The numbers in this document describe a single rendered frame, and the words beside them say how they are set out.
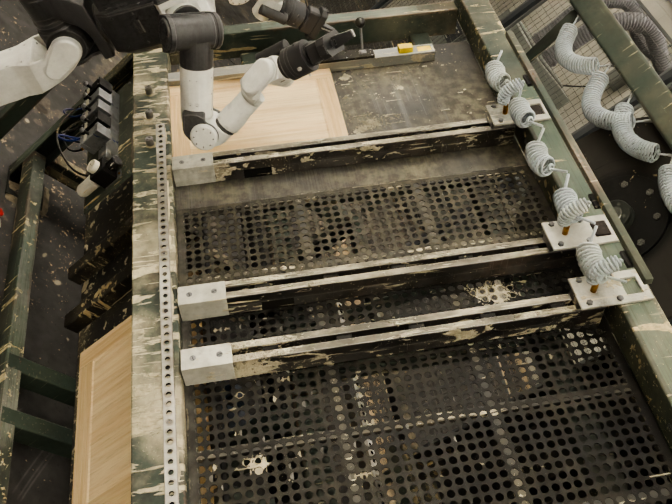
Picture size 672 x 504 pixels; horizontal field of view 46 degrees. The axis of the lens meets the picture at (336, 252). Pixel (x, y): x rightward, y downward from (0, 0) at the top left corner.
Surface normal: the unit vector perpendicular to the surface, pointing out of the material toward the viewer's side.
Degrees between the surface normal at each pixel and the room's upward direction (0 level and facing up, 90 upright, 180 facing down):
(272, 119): 51
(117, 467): 90
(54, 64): 90
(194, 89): 90
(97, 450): 90
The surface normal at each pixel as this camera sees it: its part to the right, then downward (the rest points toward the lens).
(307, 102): -0.02, -0.67
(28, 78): -0.26, 0.76
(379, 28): 0.17, 0.73
